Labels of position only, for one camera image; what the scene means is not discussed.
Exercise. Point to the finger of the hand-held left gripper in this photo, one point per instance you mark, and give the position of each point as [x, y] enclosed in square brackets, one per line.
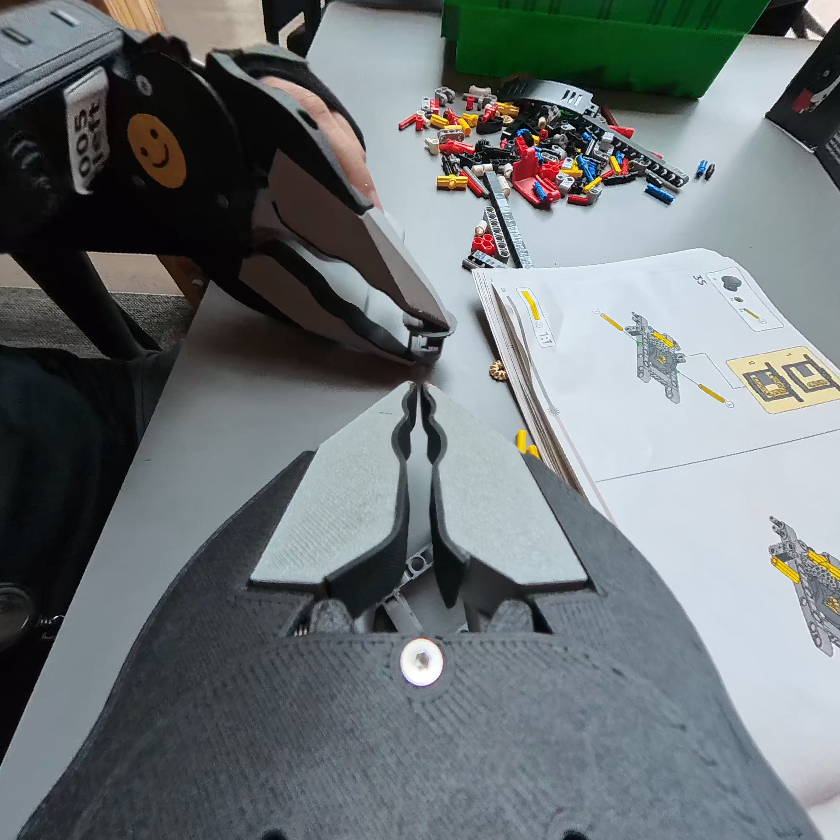
[400, 262]
[308, 302]

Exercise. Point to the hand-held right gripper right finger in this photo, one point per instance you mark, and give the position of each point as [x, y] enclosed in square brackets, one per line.
[505, 518]

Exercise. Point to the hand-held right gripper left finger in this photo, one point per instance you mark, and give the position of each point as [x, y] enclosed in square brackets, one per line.
[341, 518]

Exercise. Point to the dark grey round lego piece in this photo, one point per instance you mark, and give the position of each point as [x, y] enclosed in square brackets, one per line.
[426, 338]

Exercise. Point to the black flat lego plate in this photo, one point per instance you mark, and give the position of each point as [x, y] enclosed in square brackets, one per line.
[482, 261]

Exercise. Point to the red lego connector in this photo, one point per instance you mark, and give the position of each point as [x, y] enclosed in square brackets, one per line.
[484, 245]

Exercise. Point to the black lego beam with holes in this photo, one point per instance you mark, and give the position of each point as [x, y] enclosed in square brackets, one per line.
[497, 233]

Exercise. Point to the small tan lego gear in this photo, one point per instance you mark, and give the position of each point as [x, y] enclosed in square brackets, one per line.
[499, 371]

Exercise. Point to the lego instruction booklet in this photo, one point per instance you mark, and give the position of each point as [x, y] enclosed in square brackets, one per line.
[656, 426]

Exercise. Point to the pile of loose lego pieces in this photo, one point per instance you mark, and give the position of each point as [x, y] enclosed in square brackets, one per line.
[544, 157]

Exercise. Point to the black curved lego panel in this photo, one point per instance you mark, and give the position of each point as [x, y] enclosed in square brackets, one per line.
[551, 92]

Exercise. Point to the race car lego box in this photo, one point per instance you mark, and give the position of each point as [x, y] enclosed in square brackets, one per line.
[814, 98]

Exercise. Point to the person's left hand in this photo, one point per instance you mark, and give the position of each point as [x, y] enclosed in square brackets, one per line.
[348, 164]

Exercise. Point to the long dark grey studded beam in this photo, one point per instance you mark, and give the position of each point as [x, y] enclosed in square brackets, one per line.
[512, 223]

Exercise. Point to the black metal leg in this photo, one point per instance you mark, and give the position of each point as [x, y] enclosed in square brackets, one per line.
[79, 295]

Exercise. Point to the black office chair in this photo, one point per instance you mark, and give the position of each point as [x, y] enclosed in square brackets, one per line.
[295, 23]

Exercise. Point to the green plastic bin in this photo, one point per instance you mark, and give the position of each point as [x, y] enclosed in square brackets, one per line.
[590, 46]

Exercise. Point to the black badge reel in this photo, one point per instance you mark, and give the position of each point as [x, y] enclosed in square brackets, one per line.
[13, 610]

